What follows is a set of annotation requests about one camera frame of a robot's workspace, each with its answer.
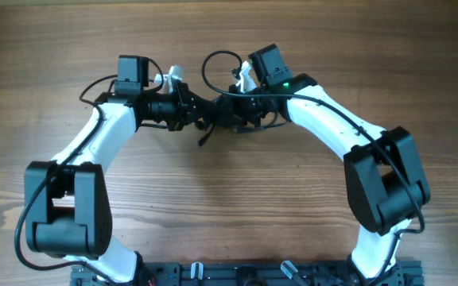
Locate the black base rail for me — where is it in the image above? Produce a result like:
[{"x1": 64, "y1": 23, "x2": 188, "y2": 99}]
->
[{"x1": 70, "y1": 261, "x2": 425, "y2": 286}]

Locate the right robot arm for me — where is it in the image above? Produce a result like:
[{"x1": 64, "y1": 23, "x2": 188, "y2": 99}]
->
[{"x1": 213, "y1": 44, "x2": 431, "y2": 285}]

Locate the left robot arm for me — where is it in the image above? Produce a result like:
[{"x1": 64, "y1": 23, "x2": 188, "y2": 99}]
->
[{"x1": 14, "y1": 56, "x2": 222, "y2": 285}]

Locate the left camera black cable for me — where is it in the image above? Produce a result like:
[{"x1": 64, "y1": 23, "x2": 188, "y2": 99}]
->
[{"x1": 14, "y1": 74, "x2": 119, "y2": 279}]

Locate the right camera black cable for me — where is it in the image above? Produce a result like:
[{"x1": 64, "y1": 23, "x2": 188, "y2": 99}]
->
[{"x1": 200, "y1": 49, "x2": 426, "y2": 281}]

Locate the camera black cable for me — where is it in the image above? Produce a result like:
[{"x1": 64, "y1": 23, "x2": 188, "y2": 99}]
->
[
  {"x1": 14, "y1": 74, "x2": 119, "y2": 279},
  {"x1": 200, "y1": 49, "x2": 426, "y2": 281}
]

